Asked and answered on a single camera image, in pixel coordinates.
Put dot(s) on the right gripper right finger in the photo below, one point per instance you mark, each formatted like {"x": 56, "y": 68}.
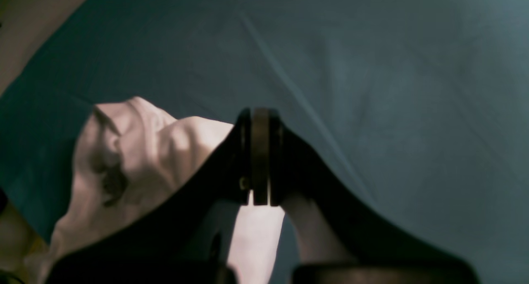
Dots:
{"x": 340, "y": 239}

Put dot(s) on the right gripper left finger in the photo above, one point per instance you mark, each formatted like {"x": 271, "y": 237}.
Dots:
{"x": 173, "y": 226}

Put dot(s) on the white T-shirt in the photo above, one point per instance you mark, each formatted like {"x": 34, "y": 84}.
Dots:
{"x": 130, "y": 158}

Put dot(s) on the teal table cloth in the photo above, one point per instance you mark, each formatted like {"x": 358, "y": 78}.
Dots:
{"x": 418, "y": 106}

